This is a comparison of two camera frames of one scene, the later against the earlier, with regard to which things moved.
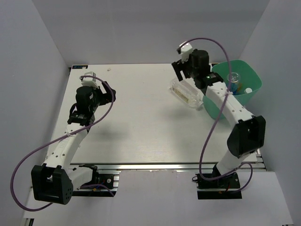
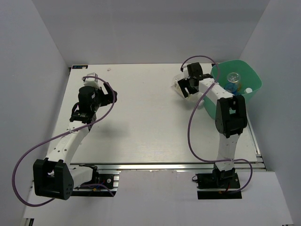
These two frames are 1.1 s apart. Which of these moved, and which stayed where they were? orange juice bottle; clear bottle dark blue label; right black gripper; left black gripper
Moved: right black gripper
Stayed: clear bottle dark blue label; left black gripper; orange juice bottle
